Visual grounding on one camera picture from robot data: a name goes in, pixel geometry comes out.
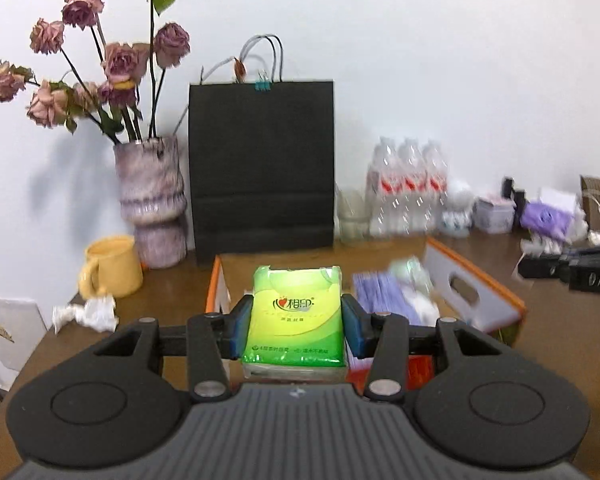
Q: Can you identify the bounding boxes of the crumpled white tissue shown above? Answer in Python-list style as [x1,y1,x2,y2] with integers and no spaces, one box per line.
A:
[52,295,119,334]

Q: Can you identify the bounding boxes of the row of small white bottles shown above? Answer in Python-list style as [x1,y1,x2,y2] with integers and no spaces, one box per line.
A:
[520,237,563,256]

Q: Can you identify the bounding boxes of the yellow mug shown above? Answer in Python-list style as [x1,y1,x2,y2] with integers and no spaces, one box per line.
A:
[78,234,144,300]

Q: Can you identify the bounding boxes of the orange and white box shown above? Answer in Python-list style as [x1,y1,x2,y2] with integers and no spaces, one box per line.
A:
[205,236,527,396]

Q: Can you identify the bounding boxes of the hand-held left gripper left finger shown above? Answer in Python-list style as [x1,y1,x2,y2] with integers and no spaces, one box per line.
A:
[94,295,255,403]

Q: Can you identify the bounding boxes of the clear glass cup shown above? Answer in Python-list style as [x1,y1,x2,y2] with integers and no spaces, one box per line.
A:
[336,185,371,247]

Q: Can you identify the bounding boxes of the dried pink rose bouquet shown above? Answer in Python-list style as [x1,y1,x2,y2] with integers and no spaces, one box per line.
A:
[0,0,193,146]

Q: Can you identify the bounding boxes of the white robot figure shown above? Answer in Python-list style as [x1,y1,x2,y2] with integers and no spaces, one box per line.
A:
[441,179,476,238]

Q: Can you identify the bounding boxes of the white storage box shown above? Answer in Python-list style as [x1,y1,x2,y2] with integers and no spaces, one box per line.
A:
[474,195,516,234]

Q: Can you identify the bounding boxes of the purple tissue pack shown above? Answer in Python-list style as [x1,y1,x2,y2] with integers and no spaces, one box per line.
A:
[520,186,583,242]

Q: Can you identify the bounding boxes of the green tissue pack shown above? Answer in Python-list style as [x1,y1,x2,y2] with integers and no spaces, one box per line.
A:
[240,265,348,381]

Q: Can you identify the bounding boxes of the purple ceramic vase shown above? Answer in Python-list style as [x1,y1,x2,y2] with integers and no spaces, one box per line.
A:
[114,136,188,269]

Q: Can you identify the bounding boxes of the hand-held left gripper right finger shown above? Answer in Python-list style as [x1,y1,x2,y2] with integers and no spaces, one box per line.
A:
[341,292,511,403]

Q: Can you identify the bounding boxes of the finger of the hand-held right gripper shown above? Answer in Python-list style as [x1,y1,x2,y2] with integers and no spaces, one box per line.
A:
[517,252,573,282]

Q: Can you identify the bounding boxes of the small black box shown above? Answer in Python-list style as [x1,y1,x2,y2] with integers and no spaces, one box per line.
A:
[502,176,527,211]

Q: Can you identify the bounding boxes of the purple tissue packet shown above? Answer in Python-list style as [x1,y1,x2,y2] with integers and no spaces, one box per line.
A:
[352,271,423,326]

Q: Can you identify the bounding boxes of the black paper bag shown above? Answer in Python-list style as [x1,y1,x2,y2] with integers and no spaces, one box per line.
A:
[187,34,337,267]

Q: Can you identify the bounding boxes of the white paper sheets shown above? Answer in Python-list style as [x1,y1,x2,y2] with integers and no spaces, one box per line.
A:
[0,294,48,391]

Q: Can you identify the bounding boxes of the clear water bottle red label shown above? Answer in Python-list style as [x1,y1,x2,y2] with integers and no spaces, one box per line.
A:
[367,137,398,238]
[397,139,427,236]
[422,141,451,233]

